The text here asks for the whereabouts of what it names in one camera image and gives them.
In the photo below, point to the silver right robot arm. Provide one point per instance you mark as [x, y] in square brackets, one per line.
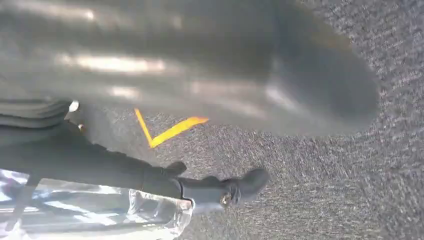
[33, 114]

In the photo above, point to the shiny silver film wrap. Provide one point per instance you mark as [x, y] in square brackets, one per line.
[82, 212]

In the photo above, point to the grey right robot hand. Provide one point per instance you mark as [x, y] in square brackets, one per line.
[265, 66]

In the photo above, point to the yellow floor tape square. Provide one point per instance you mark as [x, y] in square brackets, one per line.
[172, 132]

